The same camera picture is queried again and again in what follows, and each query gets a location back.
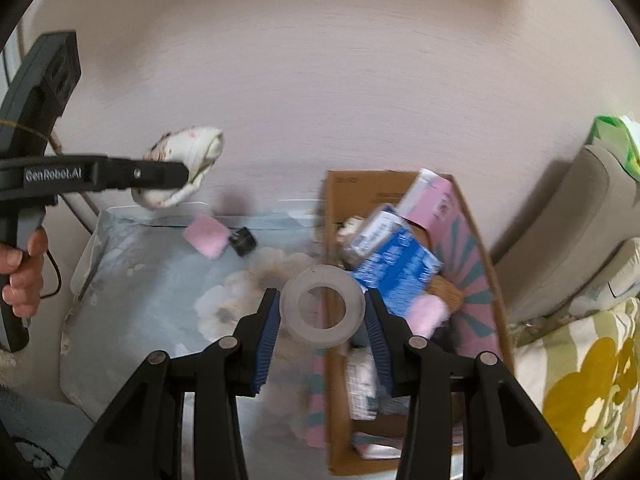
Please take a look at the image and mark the grey cushion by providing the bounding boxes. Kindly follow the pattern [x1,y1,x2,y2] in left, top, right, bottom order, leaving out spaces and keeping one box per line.
[487,145,640,323]

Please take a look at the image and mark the cardboard box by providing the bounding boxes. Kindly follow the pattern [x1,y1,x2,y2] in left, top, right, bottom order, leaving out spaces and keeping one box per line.
[320,169,516,476]

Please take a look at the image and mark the brown and grey plush toy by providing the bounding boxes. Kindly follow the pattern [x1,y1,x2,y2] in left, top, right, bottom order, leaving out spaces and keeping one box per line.
[429,274,464,314]

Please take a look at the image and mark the pink and white packet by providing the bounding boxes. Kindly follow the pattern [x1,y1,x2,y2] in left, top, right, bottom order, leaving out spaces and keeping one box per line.
[397,169,454,231]

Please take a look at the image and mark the person's left hand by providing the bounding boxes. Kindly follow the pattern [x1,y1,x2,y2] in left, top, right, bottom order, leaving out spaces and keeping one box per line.
[0,226,50,319]

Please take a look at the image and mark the black bottle cap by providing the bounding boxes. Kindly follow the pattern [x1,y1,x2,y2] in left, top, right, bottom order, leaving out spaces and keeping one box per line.
[229,227,257,256]

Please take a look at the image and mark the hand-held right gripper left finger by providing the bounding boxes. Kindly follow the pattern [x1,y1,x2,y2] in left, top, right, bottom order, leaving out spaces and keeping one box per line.
[64,287,282,480]

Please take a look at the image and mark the blue-grey printed clothing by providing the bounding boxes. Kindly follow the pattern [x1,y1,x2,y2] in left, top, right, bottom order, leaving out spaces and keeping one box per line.
[0,385,96,480]

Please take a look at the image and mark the clear tape roll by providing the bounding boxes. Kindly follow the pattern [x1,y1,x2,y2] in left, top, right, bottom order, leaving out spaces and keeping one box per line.
[279,265,368,348]

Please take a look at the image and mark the blue and white carton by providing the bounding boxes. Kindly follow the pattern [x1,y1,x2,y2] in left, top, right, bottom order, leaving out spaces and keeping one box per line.
[352,204,444,304]

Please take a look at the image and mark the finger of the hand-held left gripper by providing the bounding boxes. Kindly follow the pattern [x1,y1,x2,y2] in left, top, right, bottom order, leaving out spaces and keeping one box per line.
[105,156,191,192]

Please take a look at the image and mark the pink fuzzy pad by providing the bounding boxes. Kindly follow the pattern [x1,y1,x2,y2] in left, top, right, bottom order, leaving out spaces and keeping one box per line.
[184,214,230,260]

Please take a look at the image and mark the pink fluffy puff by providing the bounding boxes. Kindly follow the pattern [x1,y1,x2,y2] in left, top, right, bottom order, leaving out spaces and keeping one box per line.
[406,295,452,337]

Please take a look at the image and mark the green and yellow floral blanket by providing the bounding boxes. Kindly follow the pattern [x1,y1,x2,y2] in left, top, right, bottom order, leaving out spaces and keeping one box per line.
[510,297,640,480]

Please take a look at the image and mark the green packet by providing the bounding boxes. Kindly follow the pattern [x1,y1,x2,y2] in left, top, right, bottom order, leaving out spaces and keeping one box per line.
[592,115,640,182]

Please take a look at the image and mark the pale blue floral desk mat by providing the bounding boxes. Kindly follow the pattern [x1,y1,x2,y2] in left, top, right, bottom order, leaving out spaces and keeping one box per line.
[60,201,331,480]

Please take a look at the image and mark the white floral cloth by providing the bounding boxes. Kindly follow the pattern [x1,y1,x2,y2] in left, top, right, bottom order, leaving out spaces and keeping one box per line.
[131,125,225,208]

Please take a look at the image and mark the white printed pillow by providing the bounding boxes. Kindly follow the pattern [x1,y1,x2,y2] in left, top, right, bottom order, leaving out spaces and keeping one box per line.
[565,237,640,318]

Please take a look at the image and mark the white printed card packet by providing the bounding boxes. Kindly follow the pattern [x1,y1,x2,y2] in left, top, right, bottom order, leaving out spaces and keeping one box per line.
[346,346,382,422]

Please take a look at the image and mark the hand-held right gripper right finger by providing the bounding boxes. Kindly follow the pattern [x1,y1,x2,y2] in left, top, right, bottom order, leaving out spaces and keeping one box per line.
[364,290,581,480]

